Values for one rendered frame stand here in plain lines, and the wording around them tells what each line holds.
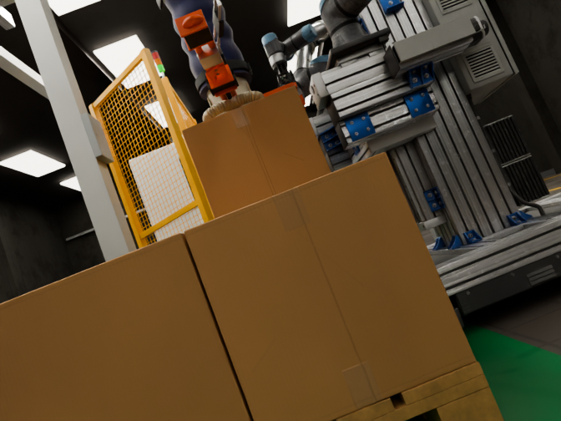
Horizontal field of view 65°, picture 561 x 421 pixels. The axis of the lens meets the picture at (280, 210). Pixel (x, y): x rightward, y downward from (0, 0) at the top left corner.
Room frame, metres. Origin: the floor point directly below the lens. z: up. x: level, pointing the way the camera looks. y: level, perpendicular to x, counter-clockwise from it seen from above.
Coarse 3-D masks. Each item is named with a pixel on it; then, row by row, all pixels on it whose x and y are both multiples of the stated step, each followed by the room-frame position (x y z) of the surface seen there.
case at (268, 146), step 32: (288, 96) 1.38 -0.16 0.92; (192, 128) 1.38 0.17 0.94; (224, 128) 1.38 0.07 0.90; (256, 128) 1.38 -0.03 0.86; (288, 128) 1.38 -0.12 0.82; (224, 160) 1.38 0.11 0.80; (256, 160) 1.38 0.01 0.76; (288, 160) 1.38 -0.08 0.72; (320, 160) 1.38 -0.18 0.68; (224, 192) 1.38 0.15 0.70; (256, 192) 1.38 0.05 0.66
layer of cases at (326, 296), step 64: (320, 192) 0.79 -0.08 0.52; (384, 192) 0.79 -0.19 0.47; (128, 256) 0.78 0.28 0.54; (192, 256) 0.80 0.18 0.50; (256, 256) 0.78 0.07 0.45; (320, 256) 0.78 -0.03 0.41; (384, 256) 0.79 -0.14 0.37; (0, 320) 0.77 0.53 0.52; (64, 320) 0.77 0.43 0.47; (128, 320) 0.78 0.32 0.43; (192, 320) 0.78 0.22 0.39; (256, 320) 0.78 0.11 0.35; (320, 320) 0.78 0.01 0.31; (384, 320) 0.79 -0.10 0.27; (448, 320) 0.79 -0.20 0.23; (0, 384) 0.77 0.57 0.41; (64, 384) 0.77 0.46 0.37; (128, 384) 0.77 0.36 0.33; (192, 384) 0.78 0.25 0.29; (256, 384) 0.78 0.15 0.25; (320, 384) 0.78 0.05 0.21; (384, 384) 0.79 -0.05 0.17
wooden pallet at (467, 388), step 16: (464, 368) 0.79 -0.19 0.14; (480, 368) 0.79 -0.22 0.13; (432, 384) 0.79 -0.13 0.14; (448, 384) 0.79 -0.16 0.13; (464, 384) 0.79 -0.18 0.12; (480, 384) 0.79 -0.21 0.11; (384, 400) 0.78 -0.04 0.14; (400, 400) 0.82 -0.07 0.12; (416, 400) 0.78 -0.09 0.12; (432, 400) 0.79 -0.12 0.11; (448, 400) 0.79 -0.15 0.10; (464, 400) 0.79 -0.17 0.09; (480, 400) 0.79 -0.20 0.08; (352, 416) 0.78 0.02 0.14; (368, 416) 0.78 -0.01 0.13; (384, 416) 0.78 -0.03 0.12; (400, 416) 0.78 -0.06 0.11; (432, 416) 0.85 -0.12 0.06; (448, 416) 0.79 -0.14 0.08; (464, 416) 0.79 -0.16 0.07; (480, 416) 0.79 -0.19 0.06; (496, 416) 0.79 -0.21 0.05
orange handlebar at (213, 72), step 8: (192, 16) 1.03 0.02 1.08; (200, 16) 1.04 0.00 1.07; (184, 24) 1.04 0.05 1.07; (192, 24) 1.04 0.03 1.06; (200, 48) 1.17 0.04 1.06; (224, 64) 1.30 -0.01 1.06; (208, 72) 1.31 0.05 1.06; (216, 72) 1.33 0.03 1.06; (224, 72) 1.35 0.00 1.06; (280, 88) 1.72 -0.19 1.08; (296, 88) 1.75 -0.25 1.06; (224, 96) 1.55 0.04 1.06; (232, 96) 1.59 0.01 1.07; (264, 96) 1.72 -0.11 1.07
